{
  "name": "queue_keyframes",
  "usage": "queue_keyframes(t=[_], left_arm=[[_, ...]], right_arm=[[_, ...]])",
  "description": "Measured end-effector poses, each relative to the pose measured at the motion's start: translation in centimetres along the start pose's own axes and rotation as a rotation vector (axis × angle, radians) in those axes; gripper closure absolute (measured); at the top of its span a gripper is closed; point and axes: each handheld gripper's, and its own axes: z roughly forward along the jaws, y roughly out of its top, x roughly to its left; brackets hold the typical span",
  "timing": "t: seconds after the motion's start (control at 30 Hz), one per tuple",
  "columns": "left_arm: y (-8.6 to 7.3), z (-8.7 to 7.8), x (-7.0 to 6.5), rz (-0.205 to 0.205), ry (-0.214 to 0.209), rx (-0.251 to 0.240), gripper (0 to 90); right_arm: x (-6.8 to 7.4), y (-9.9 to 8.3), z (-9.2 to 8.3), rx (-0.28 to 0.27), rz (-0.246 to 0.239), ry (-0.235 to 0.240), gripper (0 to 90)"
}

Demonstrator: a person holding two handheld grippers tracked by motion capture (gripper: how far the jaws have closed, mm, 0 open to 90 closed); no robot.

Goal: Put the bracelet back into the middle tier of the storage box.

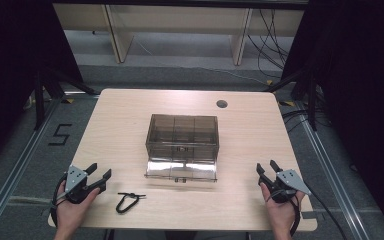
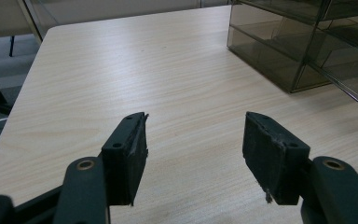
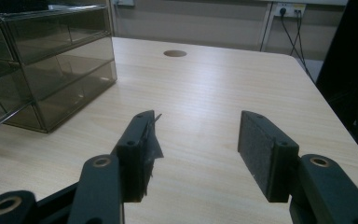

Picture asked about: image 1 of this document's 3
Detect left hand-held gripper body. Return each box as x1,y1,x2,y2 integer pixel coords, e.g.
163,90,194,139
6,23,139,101
59,164,98,205

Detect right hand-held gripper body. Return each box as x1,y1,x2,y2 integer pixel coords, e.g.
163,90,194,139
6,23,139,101
265,168,312,204

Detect person's right hand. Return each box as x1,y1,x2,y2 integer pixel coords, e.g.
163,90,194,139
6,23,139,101
259,182,306,236

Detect person's left hand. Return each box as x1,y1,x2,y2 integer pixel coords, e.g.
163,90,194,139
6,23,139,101
55,180,101,234

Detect black metal stand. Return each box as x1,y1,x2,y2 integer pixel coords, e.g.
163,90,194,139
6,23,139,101
33,65,99,132
263,66,321,132

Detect transparent brown storage box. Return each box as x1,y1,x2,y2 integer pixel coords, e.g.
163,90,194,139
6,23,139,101
143,113,221,184

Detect dark curtain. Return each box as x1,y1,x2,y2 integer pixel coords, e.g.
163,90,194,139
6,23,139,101
0,0,85,173
280,0,384,239

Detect beige wooden shelf unit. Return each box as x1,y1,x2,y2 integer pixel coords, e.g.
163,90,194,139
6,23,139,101
52,3,306,67

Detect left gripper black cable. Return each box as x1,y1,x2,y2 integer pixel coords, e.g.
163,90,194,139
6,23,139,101
49,174,68,228

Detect right gripper black strap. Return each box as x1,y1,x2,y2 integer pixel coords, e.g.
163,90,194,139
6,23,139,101
289,194,302,237

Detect black looped cord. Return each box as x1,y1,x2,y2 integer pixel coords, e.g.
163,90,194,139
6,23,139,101
115,191,147,215

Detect metal floor rail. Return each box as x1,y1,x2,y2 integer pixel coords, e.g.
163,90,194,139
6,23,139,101
294,101,372,240
0,96,63,236

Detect right gripper thin black cable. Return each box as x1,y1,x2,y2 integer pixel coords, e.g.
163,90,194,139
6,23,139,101
303,183,349,240

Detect black floor cables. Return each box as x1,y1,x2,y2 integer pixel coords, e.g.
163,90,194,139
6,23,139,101
280,108,333,134

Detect thin white floor cable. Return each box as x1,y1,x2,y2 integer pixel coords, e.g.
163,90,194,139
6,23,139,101
179,64,272,85

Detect bundle of black hanging cables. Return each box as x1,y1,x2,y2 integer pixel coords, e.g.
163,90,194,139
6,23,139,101
247,8,290,80

